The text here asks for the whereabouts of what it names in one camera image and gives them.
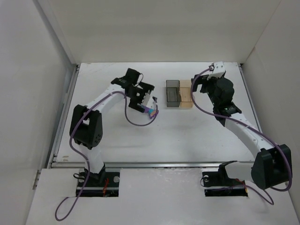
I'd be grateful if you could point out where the purple printed lego brick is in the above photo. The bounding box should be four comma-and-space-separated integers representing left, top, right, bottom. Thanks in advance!
148, 109, 159, 119

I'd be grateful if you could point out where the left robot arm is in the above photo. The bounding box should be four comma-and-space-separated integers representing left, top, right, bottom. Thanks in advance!
69, 68, 159, 180

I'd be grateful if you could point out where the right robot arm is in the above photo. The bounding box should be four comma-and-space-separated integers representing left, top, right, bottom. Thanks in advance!
190, 71, 293, 192

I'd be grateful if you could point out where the orange transparent container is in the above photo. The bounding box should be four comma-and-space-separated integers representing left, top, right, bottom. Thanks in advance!
180, 80, 194, 109

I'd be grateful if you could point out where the grey transparent container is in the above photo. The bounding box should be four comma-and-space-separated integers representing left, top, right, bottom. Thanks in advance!
166, 80, 181, 107

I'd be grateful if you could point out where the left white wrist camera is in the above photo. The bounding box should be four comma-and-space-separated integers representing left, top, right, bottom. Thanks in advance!
141, 93, 153, 108

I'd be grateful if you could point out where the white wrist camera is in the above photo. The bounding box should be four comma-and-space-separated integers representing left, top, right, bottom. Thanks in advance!
207, 61, 226, 80
141, 93, 153, 108

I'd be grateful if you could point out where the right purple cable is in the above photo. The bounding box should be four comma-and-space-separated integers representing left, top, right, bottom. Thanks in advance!
190, 67, 293, 206

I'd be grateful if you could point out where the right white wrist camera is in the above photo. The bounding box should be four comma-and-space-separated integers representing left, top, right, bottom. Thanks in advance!
207, 61, 226, 80

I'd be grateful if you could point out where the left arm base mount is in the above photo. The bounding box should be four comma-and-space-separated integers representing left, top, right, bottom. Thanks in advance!
73, 171, 120, 197

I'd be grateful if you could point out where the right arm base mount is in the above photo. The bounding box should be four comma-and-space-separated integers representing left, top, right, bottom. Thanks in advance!
200, 171, 248, 197

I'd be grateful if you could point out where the aluminium rail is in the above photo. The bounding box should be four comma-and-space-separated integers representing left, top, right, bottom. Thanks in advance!
49, 162, 220, 168

